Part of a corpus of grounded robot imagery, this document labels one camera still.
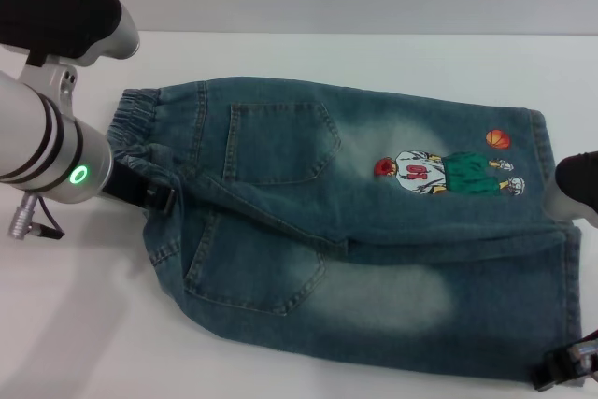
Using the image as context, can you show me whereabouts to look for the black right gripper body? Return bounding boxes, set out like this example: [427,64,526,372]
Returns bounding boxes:
[565,329,598,368]

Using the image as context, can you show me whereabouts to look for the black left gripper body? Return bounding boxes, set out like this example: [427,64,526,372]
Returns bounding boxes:
[101,163,156,209]

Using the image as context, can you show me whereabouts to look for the blue denim shorts with print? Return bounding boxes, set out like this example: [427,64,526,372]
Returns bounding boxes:
[107,75,585,370]

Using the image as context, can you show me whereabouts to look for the left arm connector with cable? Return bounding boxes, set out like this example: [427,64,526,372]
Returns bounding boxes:
[6,192,63,241]

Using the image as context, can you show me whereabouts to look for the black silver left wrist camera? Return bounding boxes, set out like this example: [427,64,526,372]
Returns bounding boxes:
[0,0,140,101]

